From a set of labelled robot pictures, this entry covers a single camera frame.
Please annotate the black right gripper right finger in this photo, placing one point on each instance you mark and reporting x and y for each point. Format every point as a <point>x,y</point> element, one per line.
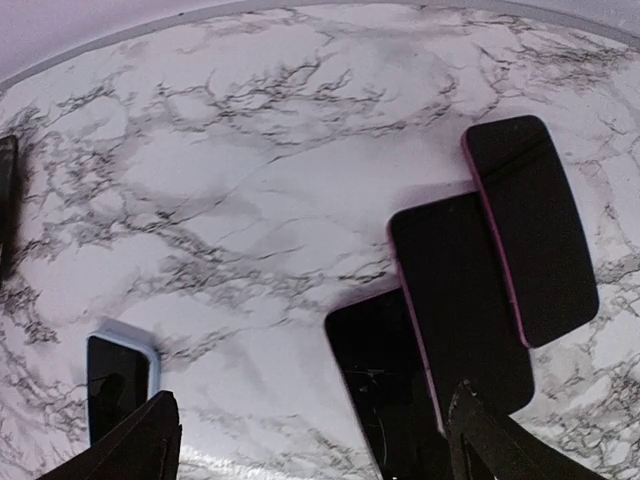
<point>487,444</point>

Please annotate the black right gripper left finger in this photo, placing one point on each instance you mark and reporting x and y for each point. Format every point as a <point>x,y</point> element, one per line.
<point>146,445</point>

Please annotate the light blue phone case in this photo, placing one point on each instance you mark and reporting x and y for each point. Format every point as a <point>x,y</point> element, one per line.
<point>135,338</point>

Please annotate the black smartphone purple edge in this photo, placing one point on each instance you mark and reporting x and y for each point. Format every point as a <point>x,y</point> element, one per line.
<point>536,227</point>

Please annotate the black smartphone front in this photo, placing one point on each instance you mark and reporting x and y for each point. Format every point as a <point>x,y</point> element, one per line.
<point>375,348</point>

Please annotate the black square plate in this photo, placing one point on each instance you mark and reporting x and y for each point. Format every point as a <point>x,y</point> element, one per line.
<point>9,179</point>

